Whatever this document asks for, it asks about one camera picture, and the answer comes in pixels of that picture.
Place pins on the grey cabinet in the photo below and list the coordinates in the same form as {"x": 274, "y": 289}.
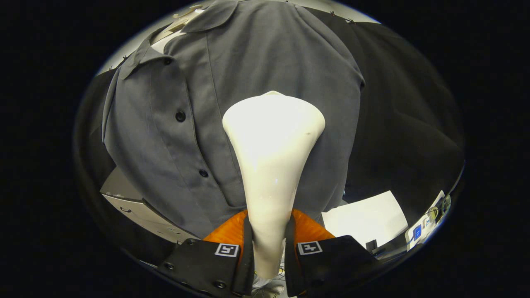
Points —
{"x": 136, "y": 211}

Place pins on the small black block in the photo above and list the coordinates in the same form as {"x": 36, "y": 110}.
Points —
{"x": 372, "y": 245}

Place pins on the white mannequin torso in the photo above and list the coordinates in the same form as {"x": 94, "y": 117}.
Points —
{"x": 165, "y": 43}

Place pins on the grey button shirt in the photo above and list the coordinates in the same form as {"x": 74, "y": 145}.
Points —
{"x": 269, "y": 54}

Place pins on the white garment steamer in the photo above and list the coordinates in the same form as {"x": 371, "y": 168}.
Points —
{"x": 273, "y": 145}

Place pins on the white mannequin stand base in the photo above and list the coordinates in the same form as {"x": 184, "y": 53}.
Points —
{"x": 265, "y": 283}

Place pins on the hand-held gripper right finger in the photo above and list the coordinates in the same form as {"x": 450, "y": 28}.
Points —
{"x": 290, "y": 265}

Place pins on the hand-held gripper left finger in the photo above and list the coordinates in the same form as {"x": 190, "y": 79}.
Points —
{"x": 247, "y": 260}

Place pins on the white side table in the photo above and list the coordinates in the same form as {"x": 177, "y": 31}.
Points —
{"x": 364, "y": 215}

